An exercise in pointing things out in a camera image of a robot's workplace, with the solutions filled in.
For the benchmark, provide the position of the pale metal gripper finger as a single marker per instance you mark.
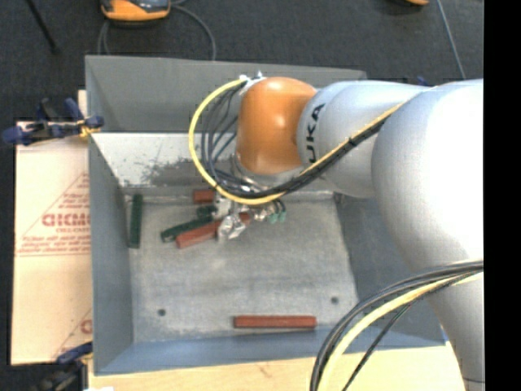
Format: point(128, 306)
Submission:
point(234, 221)
point(228, 234)

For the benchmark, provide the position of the red-brown flat block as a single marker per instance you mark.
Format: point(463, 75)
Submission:
point(274, 322)
point(202, 196)
point(197, 236)

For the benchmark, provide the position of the dark green flat block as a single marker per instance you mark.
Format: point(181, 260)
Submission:
point(183, 229)
point(136, 222)
point(204, 211)

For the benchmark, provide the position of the grey metal bin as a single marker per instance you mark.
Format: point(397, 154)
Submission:
point(244, 283)

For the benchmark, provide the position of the brown cardboard board, red print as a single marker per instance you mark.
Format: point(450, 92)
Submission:
point(49, 283)

